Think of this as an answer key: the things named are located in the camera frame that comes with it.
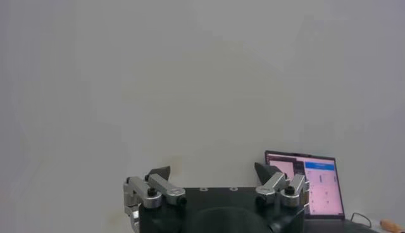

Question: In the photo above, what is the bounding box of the grey laptop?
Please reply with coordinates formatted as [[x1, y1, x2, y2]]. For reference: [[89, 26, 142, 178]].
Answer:
[[265, 150, 380, 233]]

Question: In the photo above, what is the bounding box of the orange tool handle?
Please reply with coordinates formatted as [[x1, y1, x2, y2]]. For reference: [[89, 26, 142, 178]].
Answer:
[[379, 218, 405, 233]]

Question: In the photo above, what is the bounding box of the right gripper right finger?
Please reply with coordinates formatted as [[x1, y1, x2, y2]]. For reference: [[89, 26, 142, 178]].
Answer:
[[254, 161, 310, 208]]

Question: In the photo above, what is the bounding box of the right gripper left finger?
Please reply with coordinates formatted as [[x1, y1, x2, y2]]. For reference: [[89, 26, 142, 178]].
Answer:
[[123, 166, 187, 210]]

